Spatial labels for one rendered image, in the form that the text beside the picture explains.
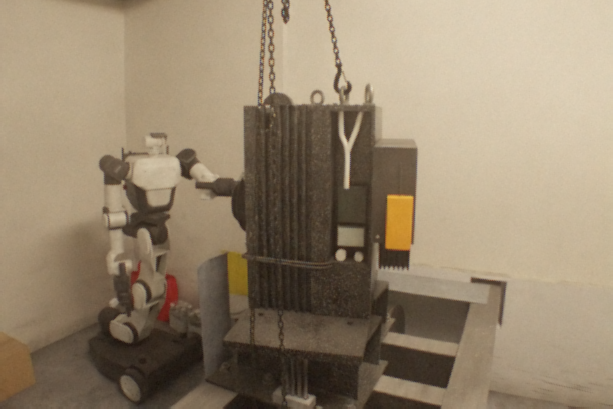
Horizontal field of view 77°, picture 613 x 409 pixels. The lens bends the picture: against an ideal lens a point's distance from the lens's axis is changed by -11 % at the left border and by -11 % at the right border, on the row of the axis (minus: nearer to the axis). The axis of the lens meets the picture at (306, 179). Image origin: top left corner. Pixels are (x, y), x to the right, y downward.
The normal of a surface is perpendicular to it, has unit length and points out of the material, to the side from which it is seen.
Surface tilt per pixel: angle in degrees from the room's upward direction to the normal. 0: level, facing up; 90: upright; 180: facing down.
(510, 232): 90
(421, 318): 90
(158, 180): 93
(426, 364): 90
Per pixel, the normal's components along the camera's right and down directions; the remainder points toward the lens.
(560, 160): -0.44, 0.14
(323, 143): -0.22, 0.14
